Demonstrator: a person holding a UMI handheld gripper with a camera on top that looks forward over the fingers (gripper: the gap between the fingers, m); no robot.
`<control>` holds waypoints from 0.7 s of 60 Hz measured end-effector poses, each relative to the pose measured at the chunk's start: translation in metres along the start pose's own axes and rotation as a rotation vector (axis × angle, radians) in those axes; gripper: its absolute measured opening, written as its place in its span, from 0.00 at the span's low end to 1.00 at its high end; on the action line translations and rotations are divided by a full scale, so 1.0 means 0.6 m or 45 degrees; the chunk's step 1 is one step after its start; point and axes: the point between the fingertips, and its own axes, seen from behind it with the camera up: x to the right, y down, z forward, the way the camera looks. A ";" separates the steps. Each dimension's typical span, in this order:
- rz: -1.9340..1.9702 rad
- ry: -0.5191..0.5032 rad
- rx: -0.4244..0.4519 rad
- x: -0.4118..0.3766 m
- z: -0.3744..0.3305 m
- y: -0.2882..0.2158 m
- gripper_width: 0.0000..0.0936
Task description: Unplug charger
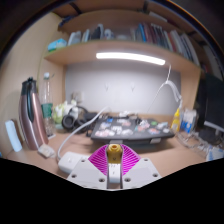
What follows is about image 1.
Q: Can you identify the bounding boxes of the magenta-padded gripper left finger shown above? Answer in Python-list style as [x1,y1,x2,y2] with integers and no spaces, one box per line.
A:
[66,143,110,190]

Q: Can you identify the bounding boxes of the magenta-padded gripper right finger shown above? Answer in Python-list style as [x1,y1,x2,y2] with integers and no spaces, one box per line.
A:
[119,143,163,190]

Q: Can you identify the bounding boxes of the white power strip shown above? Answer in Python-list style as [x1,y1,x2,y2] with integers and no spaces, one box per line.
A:
[57,151,91,175]

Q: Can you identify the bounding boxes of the grey laptop stand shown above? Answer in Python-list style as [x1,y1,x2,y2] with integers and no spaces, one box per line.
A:
[99,135,171,146]

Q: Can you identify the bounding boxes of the small white packet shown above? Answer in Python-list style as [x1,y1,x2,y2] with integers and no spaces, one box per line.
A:
[37,143,56,159]

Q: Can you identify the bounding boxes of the black sticker-covered laptop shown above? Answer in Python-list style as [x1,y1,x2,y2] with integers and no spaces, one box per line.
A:
[90,116,176,140]

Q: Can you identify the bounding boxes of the black headphones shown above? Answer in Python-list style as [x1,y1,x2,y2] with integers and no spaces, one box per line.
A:
[61,105,90,134]

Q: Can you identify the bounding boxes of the yellow squeeze bottle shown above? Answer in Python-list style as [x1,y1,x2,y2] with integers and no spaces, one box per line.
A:
[170,107,183,134]

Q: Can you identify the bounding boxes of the white and green plush toy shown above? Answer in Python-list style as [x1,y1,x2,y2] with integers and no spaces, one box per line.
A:
[52,99,78,125]

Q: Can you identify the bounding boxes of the blue and white box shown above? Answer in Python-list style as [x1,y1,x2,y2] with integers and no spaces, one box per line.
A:
[181,108,198,134]

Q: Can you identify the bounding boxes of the pink metallic thermos jug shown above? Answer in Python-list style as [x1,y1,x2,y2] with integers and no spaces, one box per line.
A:
[18,77,50,151]

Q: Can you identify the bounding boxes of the clear green-labelled water bottle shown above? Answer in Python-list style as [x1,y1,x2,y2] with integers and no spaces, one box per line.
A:
[40,72,57,139]

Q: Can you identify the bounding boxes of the blue and white keypad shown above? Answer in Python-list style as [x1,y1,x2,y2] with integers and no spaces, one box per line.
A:
[204,146,224,163]

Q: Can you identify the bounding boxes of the flat white and blue case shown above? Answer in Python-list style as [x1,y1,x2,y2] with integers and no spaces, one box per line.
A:
[4,119,23,153]

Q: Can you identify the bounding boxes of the black monitor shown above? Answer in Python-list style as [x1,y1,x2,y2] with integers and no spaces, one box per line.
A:
[196,73,224,141]

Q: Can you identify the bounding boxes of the white light bar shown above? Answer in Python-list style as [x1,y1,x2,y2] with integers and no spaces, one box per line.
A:
[95,51,167,66]

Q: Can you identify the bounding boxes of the wooden shelf unit with books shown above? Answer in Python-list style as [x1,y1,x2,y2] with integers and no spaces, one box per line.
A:
[44,0,224,81]

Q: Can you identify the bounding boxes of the white power strip cable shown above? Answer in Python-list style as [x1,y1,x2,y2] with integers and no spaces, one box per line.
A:
[56,106,112,162]

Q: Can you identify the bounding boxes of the tangled grey cables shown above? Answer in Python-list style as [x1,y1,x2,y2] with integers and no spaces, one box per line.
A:
[176,131,214,156]

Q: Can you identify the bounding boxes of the white wall outlet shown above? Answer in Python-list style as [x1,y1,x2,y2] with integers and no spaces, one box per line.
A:
[71,91,84,104]

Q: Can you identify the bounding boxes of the white hanging cable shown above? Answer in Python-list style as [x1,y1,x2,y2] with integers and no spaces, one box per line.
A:
[146,64,184,114]

